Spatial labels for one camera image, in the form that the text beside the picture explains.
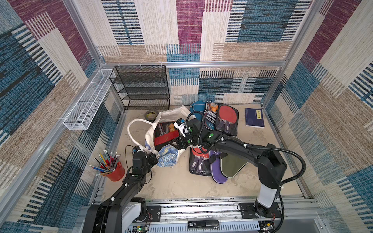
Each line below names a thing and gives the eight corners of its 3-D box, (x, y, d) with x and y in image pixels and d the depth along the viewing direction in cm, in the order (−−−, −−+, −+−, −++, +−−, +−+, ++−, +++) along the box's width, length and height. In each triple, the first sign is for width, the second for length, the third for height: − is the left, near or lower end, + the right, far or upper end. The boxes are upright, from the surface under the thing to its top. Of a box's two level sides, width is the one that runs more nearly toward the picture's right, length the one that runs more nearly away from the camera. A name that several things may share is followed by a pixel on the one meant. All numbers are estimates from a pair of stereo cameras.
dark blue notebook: (245, 125, 111) (246, 123, 109) (244, 108, 122) (245, 106, 120) (263, 128, 109) (264, 126, 107) (261, 110, 120) (262, 108, 119)
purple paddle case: (211, 183, 84) (212, 181, 80) (208, 154, 96) (209, 150, 92) (226, 183, 84) (227, 181, 80) (221, 154, 96) (222, 150, 92)
